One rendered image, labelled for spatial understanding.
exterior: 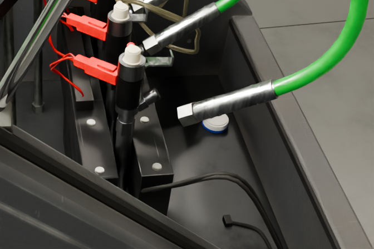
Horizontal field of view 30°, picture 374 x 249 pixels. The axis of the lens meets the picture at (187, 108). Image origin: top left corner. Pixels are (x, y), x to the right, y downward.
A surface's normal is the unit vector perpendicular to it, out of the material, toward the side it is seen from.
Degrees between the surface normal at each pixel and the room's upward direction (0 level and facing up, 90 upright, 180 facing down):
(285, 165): 90
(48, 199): 74
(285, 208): 90
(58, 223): 90
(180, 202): 0
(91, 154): 0
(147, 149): 0
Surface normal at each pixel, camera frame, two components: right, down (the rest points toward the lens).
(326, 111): 0.13, -0.75
